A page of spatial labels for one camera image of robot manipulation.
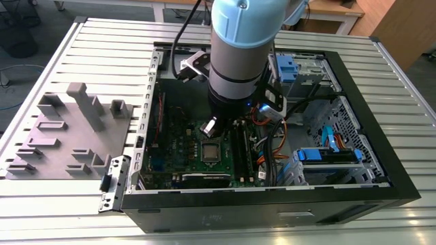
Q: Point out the silver hinged slot bracket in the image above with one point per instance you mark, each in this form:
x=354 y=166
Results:
x=118 y=178

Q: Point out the grey power supply white label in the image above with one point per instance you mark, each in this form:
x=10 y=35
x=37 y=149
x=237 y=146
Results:
x=170 y=71

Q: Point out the green motherboard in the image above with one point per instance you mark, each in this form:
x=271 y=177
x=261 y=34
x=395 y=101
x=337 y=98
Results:
x=218 y=171

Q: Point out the black RAM slot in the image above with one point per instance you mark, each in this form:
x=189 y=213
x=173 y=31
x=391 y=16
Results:
x=238 y=153
x=249 y=153

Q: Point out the blue plastic drive latch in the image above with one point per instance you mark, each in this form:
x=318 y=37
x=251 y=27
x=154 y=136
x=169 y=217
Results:
x=287 y=69

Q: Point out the grey plastic parts rack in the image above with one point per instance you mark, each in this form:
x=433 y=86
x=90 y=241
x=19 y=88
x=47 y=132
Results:
x=69 y=153

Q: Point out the wooden cabinet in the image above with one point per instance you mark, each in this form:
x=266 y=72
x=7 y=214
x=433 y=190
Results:
x=402 y=30

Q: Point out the blue plastic drive bracket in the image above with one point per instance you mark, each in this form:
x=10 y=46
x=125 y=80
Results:
x=287 y=176

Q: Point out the CPU socket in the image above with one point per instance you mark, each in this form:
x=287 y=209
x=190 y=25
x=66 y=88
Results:
x=201 y=162

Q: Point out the hard disk in blue carrier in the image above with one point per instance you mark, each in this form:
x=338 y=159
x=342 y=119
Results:
x=311 y=155

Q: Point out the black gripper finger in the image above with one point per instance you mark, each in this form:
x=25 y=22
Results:
x=207 y=126

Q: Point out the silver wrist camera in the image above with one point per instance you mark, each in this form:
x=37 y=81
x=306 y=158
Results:
x=274 y=109

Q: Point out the CPU with silver top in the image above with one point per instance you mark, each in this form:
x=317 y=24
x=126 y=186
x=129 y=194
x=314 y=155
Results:
x=211 y=152

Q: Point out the black open PC case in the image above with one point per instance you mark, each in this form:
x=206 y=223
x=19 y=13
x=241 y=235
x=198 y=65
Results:
x=238 y=211

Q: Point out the black graphics card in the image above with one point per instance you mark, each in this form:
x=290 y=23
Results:
x=205 y=180

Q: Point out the wooden desk white frame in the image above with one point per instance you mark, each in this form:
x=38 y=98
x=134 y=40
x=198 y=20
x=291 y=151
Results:
x=327 y=10

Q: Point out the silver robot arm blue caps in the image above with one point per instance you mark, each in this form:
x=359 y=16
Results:
x=238 y=63

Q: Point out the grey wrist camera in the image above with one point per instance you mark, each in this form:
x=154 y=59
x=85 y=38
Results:
x=198 y=63

